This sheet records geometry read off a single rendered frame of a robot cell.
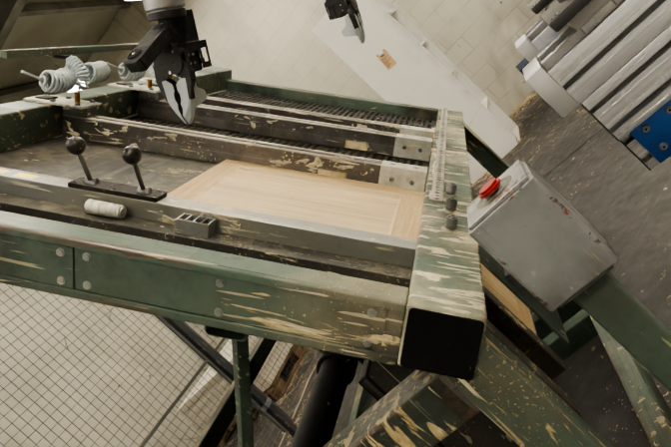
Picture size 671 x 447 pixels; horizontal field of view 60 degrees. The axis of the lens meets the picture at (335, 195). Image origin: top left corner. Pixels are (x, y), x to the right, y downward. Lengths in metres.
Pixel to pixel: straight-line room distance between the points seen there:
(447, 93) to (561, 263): 4.56
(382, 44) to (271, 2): 2.12
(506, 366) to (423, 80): 4.56
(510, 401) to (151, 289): 0.59
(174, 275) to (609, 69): 0.77
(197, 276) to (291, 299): 0.16
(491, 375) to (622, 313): 0.21
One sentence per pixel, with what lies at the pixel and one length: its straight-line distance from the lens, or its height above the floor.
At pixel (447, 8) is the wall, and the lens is 6.70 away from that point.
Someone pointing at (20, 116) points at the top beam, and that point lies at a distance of 1.80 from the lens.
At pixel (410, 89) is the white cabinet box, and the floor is 1.03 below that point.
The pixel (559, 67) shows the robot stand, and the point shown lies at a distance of 1.03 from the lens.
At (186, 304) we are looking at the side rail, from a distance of 0.99.
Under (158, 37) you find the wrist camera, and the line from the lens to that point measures 1.13.
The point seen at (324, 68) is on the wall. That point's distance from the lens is 7.00.
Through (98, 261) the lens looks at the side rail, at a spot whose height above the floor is 1.30.
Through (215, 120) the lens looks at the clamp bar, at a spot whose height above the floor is 1.53.
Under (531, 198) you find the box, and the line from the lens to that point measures 0.84.
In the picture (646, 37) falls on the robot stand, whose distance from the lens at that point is 1.04.
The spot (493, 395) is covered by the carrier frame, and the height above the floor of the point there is 0.71.
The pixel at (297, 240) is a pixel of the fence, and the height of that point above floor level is 1.08.
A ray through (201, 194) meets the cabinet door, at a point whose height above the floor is 1.30.
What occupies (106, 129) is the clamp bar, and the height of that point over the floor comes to 1.67.
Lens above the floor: 1.14
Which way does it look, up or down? 3 degrees down
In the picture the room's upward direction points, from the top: 47 degrees counter-clockwise
